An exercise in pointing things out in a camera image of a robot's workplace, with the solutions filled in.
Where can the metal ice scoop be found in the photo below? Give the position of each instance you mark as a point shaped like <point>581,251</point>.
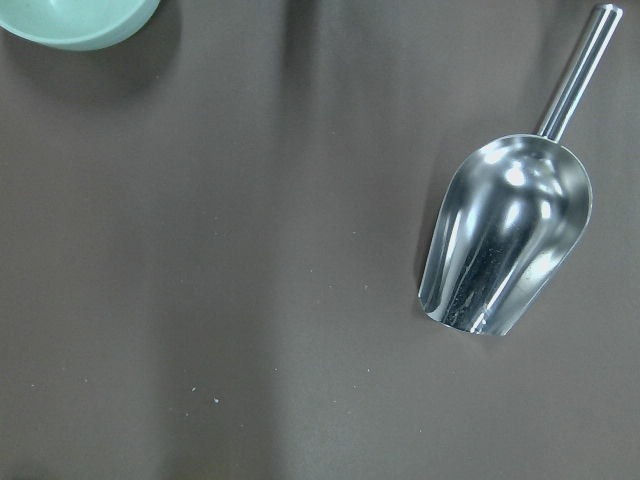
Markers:
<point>515,209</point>

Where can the green ceramic bowl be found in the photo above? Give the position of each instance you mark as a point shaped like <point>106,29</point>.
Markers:
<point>76,25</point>

